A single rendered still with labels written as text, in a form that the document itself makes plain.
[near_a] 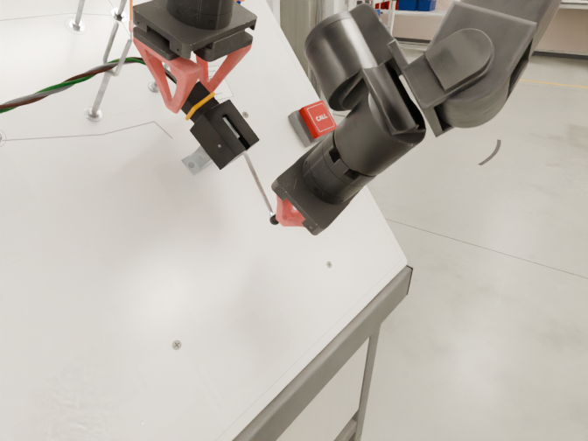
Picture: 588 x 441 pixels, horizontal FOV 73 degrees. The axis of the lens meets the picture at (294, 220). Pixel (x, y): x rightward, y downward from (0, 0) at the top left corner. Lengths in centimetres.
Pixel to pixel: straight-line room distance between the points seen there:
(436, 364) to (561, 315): 68
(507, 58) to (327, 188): 17
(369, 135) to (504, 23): 11
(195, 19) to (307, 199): 18
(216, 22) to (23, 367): 34
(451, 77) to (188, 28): 22
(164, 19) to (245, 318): 32
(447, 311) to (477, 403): 44
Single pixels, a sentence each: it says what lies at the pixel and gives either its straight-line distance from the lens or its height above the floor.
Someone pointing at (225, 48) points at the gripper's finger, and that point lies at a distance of 41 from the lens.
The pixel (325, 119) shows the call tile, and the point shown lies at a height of 110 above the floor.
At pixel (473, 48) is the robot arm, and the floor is 125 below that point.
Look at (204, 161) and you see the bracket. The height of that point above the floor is 110.
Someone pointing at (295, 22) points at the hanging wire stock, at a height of 114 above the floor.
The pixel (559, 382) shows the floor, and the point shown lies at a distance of 186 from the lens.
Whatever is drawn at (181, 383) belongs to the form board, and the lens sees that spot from 46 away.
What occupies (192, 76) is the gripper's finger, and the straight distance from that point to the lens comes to 38.
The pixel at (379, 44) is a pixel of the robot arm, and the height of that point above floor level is 125.
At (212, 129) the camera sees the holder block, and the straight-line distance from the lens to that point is 43.
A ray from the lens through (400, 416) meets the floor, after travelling 155.
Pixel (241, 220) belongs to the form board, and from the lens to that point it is 51.
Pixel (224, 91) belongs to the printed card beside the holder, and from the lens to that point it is 58.
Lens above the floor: 130
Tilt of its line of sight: 33 degrees down
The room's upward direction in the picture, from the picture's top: straight up
